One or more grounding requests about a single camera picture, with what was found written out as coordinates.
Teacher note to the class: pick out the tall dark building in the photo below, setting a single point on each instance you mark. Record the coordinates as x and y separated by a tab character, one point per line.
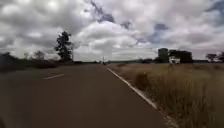
163	55

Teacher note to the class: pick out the row of trees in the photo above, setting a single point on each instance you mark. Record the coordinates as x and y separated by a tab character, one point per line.
215	57

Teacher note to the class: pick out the row of dark bushes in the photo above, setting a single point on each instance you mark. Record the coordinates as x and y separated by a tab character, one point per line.
26	62

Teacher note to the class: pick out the tall dark tree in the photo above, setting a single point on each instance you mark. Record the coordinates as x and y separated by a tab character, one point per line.
63	46

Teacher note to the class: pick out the dry yellow grass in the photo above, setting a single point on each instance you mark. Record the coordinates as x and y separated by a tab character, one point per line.
186	90

